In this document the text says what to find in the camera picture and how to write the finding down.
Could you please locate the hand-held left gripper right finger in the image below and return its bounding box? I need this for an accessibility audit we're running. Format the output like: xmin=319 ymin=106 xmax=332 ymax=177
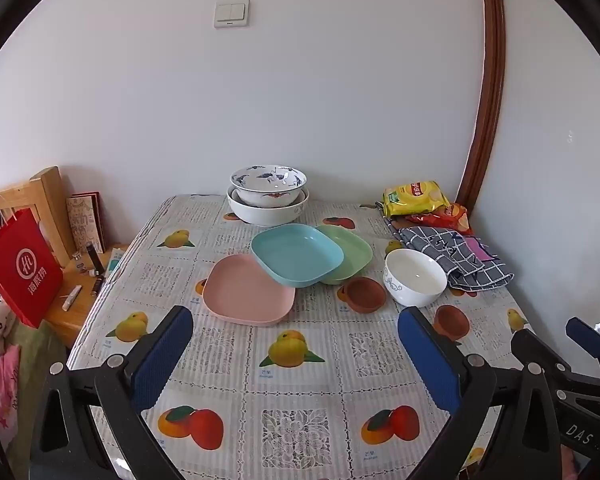
xmin=397 ymin=305 xmax=563 ymax=480

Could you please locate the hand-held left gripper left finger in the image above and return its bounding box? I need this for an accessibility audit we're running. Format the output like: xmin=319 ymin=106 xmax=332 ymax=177
xmin=30 ymin=305 xmax=195 ymax=480

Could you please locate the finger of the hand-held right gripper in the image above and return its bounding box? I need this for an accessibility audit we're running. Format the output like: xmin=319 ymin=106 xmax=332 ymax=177
xmin=565 ymin=316 xmax=600 ymax=387
xmin=511 ymin=329 xmax=576 ymax=377

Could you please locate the small brown clay dish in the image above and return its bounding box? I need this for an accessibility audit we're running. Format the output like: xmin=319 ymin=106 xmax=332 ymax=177
xmin=433 ymin=304 xmax=471 ymax=341
xmin=341 ymin=276 xmax=387 ymax=314

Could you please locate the pink plastic plate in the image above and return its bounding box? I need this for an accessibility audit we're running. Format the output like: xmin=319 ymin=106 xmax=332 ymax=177
xmin=202 ymin=254 xmax=296 ymax=327

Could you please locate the green plastic plate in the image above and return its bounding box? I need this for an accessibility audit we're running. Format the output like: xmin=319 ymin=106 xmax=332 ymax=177
xmin=314 ymin=225 xmax=374 ymax=285

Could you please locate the blue plastic plate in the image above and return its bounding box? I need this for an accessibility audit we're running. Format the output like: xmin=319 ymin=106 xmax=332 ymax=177
xmin=251 ymin=224 xmax=345 ymax=289

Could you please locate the plain white bowl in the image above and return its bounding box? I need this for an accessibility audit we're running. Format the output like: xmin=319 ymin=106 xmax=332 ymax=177
xmin=383 ymin=248 xmax=448 ymax=308

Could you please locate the wooden bedside cabinet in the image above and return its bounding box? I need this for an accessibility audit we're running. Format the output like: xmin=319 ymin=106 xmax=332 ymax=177
xmin=45 ymin=244 xmax=131 ymax=348

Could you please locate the light blue packet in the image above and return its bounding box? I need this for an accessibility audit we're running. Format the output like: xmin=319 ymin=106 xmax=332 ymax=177
xmin=104 ymin=254 xmax=126 ymax=281

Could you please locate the grey checkered cloth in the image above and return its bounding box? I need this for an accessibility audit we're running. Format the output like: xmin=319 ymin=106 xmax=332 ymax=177
xmin=380 ymin=210 xmax=515 ymax=297

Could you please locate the black small bottle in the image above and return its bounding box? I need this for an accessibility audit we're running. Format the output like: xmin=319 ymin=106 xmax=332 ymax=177
xmin=85 ymin=242 xmax=103 ymax=277

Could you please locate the fruit printed tablecloth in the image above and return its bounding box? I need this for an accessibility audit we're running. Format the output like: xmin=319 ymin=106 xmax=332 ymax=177
xmin=66 ymin=192 xmax=536 ymax=480

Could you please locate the red chip bag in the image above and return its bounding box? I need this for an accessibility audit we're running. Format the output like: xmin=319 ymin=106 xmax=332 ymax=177
xmin=405 ymin=202 xmax=473 ymax=235

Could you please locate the patterned hardcover book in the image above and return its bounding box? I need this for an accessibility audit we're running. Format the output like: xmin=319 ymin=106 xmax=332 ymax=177
xmin=66 ymin=191 xmax=106 ymax=256

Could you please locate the yellow chip bag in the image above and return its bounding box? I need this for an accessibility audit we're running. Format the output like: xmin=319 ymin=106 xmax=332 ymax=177
xmin=383 ymin=180 xmax=451 ymax=218

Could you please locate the red paper shopping bag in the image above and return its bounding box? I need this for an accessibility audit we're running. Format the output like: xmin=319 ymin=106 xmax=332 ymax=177
xmin=0 ymin=208 xmax=64 ymax=329

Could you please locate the pink cloth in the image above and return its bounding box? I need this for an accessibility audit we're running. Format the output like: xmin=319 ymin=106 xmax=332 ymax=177
xmin=0 ymin=345 xmax=22 ymax=461

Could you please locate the large white porcelain bowl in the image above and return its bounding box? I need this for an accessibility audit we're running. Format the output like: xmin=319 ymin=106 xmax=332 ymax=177
xmin=226 ymin=185 xmax=311 ymax=226

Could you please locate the wooden chair back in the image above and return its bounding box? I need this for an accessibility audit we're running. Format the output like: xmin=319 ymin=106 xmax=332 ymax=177
xmin=0 ymin=166 xmax=71 ymax=268

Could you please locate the blue patterned porcelain bowl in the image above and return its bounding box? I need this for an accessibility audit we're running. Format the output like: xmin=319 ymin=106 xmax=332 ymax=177
xmin=230 ymin=164 xmax=308 ymax=207

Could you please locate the brown wooden door frame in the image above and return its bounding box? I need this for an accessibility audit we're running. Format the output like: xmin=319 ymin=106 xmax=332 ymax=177
xmin=455 ymin=0 xmax=507 ymax=216

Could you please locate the white light switch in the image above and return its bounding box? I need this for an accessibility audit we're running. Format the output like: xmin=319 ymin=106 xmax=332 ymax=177
xmin=213 ymin=0 xmax=251 ymax=29

